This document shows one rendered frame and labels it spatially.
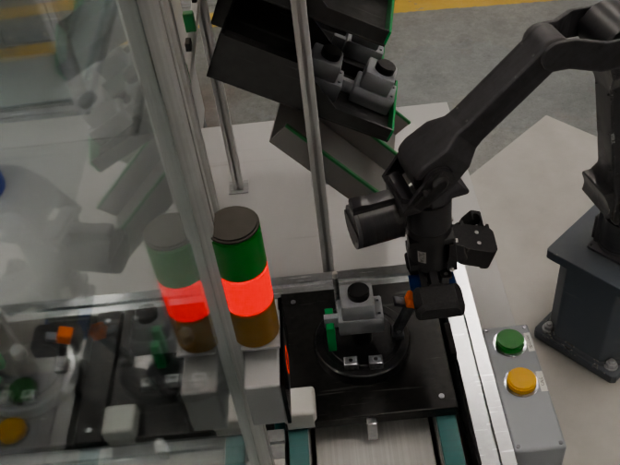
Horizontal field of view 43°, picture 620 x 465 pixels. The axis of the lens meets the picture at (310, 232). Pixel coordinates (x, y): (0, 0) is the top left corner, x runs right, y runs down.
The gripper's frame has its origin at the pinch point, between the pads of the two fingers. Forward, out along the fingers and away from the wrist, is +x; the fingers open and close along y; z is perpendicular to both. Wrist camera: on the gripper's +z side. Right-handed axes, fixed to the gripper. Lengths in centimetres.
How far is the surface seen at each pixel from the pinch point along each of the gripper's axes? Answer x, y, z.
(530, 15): 111, 257, 87
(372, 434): 14.3, -13.3, -10.2
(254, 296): -25.5, -21.4, -20.2
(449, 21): 110, 260, 50
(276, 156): 22, 62, -23
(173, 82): -50, -20, -22
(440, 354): 11.7, -3.1, 1.0
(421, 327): 11.7, 2.2, -1.0
